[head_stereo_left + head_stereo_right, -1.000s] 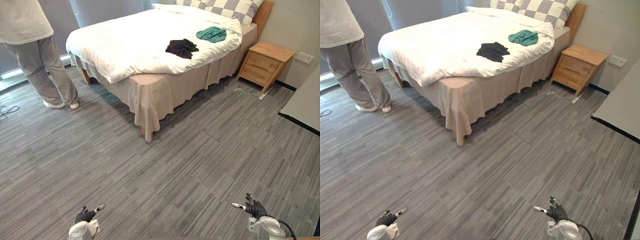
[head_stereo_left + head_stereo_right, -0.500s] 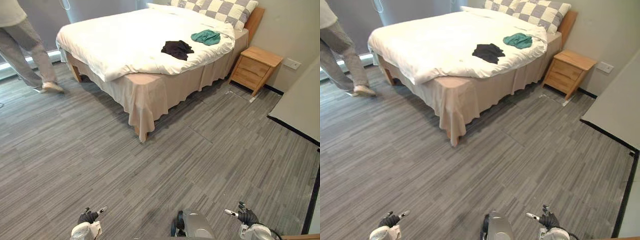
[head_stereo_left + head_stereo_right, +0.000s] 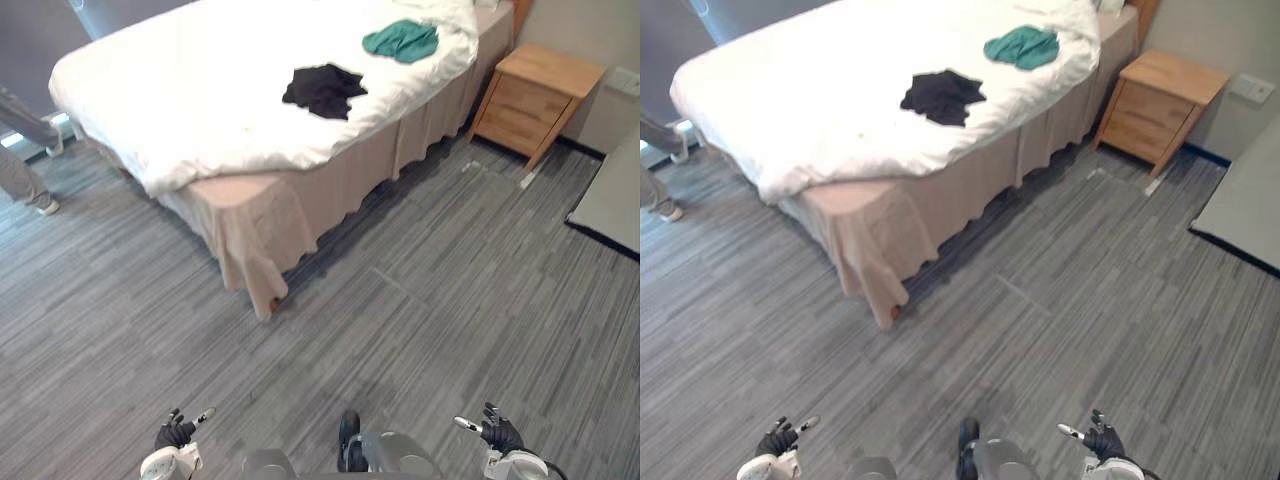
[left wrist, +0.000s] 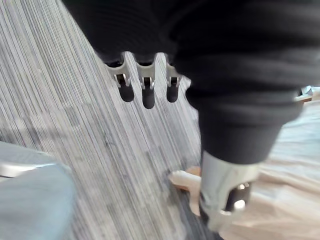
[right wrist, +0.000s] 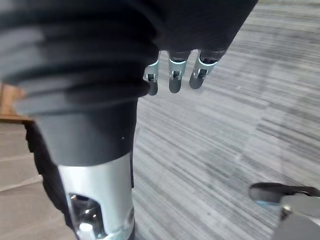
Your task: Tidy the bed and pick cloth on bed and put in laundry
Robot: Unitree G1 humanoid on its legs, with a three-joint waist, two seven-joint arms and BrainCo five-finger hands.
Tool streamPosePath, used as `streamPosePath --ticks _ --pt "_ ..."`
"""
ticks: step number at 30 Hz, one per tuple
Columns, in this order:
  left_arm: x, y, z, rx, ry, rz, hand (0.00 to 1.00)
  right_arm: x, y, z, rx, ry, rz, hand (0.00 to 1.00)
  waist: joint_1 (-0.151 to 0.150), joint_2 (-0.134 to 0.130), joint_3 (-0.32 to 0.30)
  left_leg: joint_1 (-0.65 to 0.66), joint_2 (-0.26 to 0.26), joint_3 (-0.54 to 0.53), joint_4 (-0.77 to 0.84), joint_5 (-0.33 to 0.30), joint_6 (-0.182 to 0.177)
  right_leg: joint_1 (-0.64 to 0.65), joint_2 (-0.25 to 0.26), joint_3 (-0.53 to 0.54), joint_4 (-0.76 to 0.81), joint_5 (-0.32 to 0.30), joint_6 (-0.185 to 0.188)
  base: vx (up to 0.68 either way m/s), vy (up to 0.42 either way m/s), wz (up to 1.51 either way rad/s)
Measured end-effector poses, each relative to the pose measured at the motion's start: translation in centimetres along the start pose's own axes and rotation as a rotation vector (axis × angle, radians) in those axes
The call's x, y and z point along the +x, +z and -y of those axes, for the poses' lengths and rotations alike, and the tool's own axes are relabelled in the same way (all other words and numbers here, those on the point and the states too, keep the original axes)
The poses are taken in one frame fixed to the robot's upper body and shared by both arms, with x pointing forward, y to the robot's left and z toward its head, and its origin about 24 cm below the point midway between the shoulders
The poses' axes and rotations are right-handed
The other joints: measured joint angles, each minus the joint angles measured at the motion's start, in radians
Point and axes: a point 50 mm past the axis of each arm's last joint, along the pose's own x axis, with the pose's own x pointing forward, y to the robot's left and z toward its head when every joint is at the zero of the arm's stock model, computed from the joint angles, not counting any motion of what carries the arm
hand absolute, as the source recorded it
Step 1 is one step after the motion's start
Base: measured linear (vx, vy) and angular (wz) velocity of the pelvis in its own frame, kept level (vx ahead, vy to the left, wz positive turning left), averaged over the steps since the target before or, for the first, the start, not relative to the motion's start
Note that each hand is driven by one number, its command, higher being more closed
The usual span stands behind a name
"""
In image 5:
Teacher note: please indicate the dark robot foot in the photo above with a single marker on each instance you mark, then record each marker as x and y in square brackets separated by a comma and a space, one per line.
[272, 191]

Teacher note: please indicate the right robot hand black cloth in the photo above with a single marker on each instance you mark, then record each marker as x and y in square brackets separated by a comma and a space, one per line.
[82, 62]

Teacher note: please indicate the silver robot leg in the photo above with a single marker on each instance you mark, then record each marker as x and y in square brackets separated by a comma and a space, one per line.
[300, 217]

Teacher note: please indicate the brown wooden bed frame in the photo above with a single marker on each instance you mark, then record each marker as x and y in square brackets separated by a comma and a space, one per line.
[8, 105]

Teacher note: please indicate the light beige bed sheet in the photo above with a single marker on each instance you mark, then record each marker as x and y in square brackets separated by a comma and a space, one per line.
[20, 200]

